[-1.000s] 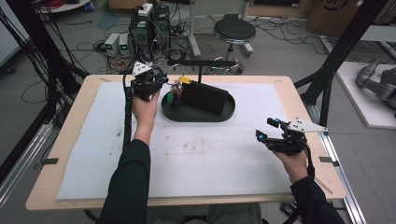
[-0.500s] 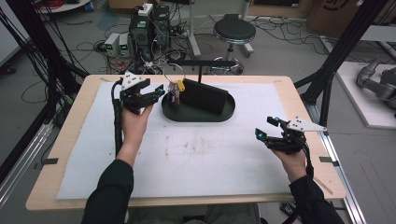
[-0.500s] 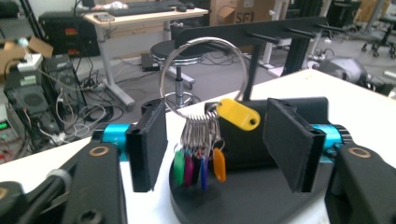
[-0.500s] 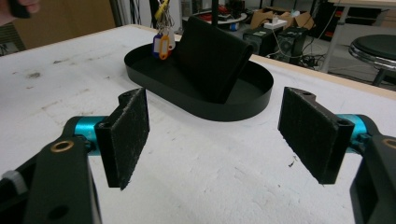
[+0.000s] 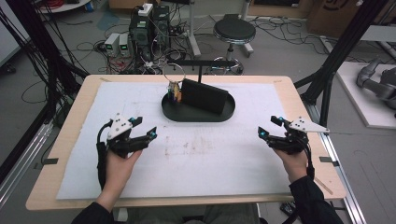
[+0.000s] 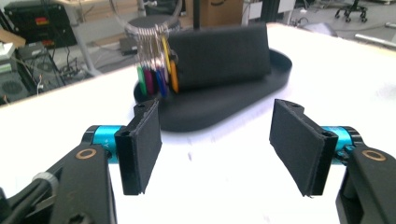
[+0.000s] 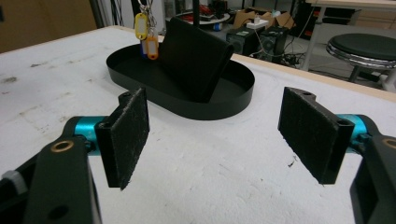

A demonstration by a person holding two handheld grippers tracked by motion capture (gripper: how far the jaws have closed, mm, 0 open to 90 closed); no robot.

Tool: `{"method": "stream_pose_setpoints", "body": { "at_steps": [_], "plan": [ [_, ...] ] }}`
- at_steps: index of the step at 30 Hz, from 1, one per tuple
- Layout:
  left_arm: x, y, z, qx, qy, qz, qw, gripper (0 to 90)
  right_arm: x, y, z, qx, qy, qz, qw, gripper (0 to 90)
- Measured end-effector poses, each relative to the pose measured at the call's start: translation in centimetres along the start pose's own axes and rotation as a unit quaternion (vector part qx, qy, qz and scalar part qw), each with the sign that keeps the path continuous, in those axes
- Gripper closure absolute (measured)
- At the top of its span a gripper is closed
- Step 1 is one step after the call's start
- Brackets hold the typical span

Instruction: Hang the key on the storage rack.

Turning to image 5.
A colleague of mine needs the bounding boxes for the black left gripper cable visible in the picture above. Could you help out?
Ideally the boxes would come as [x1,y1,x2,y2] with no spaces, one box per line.
[95,120,112,191]

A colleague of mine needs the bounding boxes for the person's legs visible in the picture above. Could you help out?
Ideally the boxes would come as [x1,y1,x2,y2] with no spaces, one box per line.
[125,203,261,224]

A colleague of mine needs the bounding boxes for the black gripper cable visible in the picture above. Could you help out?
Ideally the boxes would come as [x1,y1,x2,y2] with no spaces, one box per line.
[95,120,112,191]
[302,142,316,181]

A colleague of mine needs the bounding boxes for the black oval tray with stand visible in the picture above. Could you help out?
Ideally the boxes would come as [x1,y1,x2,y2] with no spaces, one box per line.
[161,59,237,123]

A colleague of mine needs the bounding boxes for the black wallet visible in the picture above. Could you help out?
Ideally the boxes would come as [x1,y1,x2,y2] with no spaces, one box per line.
[180,77,230,116]

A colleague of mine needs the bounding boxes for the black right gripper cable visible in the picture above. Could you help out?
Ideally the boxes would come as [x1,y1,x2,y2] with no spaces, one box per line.
[302,142,316,181]

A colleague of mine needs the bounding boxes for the black frame post with cables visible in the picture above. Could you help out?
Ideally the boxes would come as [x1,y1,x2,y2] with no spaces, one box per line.
[0,0,91,127]

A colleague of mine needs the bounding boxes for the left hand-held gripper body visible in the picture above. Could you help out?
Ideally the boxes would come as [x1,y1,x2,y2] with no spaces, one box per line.
[105,112,151,159]

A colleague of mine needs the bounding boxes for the person's left hand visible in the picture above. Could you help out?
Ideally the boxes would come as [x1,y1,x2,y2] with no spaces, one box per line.
[100,149,143,196]

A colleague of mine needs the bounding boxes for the key ring with coloured keys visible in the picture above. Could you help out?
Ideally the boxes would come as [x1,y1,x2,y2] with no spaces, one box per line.
[162,63,187,104]

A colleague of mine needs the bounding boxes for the black computer tower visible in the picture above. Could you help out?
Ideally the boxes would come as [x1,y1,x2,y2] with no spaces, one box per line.
[151,5,171,50]
[128,7,154,61]

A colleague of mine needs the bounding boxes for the white metal table leg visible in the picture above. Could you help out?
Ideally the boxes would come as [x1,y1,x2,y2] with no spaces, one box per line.
[186,0,203,58]

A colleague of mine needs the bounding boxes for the grey power supply unit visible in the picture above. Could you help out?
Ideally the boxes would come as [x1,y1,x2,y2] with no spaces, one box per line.
[119,33,131,58]
[104,33,121,58]

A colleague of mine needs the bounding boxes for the white power strip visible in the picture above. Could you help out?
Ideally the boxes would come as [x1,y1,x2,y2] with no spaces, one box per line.
[137,3,154,17]

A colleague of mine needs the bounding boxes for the white platform board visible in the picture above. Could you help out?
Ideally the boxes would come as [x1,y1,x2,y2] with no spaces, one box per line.
[336,61,396,130]

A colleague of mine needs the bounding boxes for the tangle of floor cables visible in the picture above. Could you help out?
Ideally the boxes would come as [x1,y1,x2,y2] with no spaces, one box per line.
[250,16,332,55]

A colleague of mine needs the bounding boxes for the large cardboard box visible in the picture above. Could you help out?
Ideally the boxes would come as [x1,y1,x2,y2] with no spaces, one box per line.
[305,0,363,39]

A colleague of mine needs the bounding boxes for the person's right hand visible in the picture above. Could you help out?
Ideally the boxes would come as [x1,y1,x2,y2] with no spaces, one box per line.
[273,149,309,184]

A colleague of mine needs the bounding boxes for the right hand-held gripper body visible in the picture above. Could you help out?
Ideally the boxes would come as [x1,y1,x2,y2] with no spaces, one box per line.
[266,116,331,156]

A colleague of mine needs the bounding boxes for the round black stool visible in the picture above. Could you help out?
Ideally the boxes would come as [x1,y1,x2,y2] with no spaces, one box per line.
[212,18,257,76]

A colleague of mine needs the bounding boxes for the aluminium rail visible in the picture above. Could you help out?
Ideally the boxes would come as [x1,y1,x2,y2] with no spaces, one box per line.
[304,102,368,224]
[0,121,53,208]

